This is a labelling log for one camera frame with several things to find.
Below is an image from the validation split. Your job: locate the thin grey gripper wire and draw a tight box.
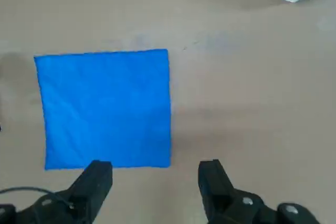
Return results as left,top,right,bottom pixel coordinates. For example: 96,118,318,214
0,186,75,209

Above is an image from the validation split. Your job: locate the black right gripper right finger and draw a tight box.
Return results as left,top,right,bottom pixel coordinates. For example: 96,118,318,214
198,158,320,224

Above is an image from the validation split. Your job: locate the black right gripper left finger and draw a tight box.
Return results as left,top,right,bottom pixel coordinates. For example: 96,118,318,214
0,159,114,224

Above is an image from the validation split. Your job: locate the blue towel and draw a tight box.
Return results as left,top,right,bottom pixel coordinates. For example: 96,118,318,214
33,48,173,170

